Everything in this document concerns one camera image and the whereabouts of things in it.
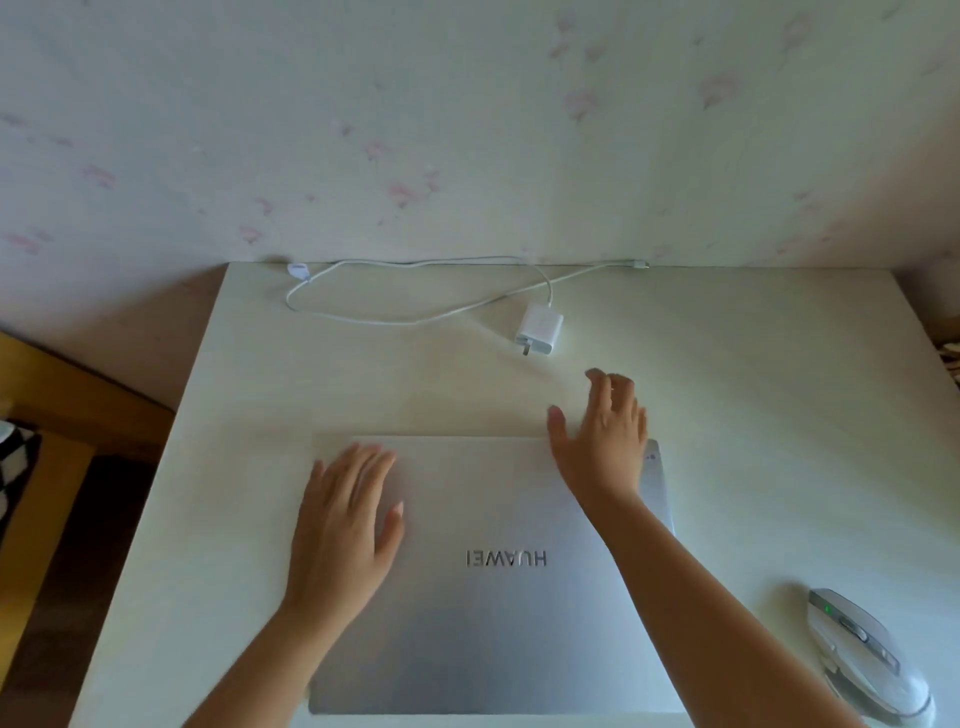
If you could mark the person's right hand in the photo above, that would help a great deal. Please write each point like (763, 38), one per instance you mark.
(604, 450)

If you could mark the person's right thumb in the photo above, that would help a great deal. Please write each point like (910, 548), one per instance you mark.
(559, 435)

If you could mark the white grey computer mouse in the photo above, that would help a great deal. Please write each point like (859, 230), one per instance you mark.
(862, 646)

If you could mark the silver closed laptop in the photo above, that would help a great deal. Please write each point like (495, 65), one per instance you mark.
(487, 645)

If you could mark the person's left forearm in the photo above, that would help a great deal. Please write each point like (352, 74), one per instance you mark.
(277, 667)

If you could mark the white charger adapter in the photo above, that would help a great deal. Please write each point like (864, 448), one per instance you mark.
(541, 327)

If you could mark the person's left hand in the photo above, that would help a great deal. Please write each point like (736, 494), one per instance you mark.
(341, 540)

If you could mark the person's right middle finger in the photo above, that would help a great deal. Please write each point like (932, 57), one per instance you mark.
(621, 401)

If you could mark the black white checkered cloth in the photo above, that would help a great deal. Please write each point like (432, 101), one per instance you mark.
(18, 469)

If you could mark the person's left thumb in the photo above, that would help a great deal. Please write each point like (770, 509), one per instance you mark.
(394, 527)

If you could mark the person's right forearm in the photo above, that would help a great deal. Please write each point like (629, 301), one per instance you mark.
(705, 622)

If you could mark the wooden furniture frame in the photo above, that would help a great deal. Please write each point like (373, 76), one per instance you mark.
(52, 394)

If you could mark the person's left little finger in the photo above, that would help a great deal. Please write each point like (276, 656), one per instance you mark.
(316, 484)

